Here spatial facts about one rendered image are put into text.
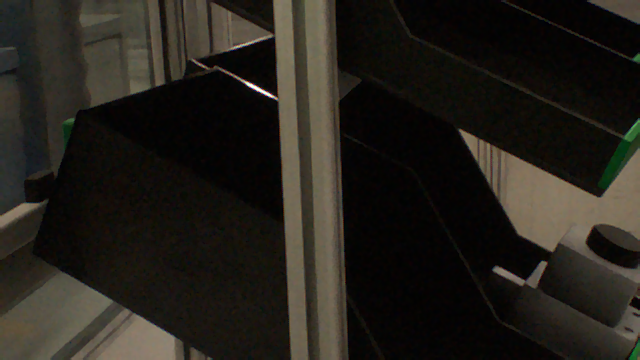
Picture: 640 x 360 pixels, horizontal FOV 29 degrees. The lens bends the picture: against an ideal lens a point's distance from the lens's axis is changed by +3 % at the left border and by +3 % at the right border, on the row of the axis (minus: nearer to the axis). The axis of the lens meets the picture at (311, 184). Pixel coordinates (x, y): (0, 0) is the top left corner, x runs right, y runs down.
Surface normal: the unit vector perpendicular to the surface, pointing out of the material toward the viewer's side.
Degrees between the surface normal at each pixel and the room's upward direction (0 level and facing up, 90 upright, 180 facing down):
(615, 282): 90
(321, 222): 90
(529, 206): 90
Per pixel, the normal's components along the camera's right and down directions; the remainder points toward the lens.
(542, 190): -0.07, 0.25
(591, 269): -0.39, 0.24
